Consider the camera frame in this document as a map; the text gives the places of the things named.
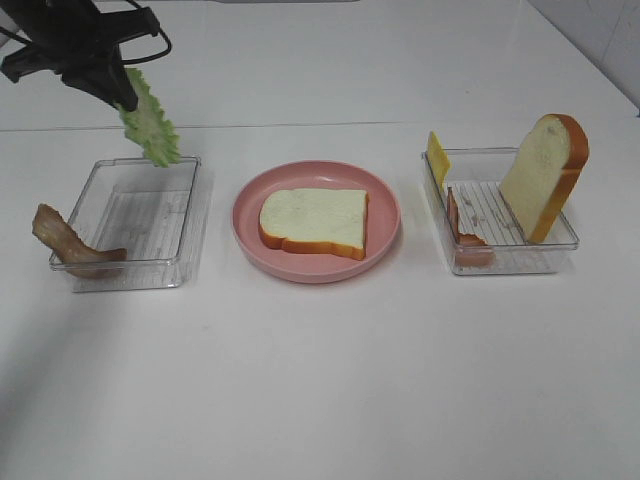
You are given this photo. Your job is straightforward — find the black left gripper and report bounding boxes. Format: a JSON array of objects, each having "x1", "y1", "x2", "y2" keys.
[{"x1": 1, "y1": 0, "x2": 161, "y2": 112}]

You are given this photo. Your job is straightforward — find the bacon strip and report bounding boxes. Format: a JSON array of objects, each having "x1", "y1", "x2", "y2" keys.
[
  {"x1": 32, "y1": 203, "x2": 127, "y2": 264},
  {"x1": 447, "y1": 187, "x2": 494, "y2": 267}
]

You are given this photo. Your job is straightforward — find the pink round plate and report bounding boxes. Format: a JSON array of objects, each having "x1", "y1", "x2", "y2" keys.
[{"x1": 231, "y1": 161, "x2": 401, "y2": 284}]

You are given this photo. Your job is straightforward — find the yellow cheese slice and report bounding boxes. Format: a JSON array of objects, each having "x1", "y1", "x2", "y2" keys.
[{"x1": 426, "y1": 131, "x2": 451, "y2": 191}]

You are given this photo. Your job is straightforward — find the left clear plastic tray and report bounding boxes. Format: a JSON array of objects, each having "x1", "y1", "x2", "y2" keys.
[{"x1": 49, "y1": 157, "x2": 212, "y2": 292}]

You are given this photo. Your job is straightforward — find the green lettuce leaf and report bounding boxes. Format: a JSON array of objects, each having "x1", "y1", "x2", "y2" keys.
[{"x1": 115, "y1": 68, "x2": 181, "y2": 168}]

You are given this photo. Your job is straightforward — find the clear plastic tray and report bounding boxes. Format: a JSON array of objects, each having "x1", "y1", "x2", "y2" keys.
[
  {"x1": 425, "y1": 147, "x2": 579, "y2": 276},
  {"x1": 49, "y1": 157, "x2": 212, "y2": 292}
]

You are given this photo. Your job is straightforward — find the right clear plastic tray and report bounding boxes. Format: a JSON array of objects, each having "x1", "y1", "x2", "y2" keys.
[{"x1": 425, "y1": 147, "x2": 579, "y2": 276}]

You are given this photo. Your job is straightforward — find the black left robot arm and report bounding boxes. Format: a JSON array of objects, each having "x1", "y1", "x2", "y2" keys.
[{"x1": 1, "y1": 1, "x2": 171, "y2": 111}]

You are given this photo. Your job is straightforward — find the bread slice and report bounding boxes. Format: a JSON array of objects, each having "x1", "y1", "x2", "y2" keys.
[
  {"x1": 499, "y1": 114, "x2": 589, "y2": 243},
  {"x1": 259, "y1": 188, "x2": 369, "y2": 260}
]

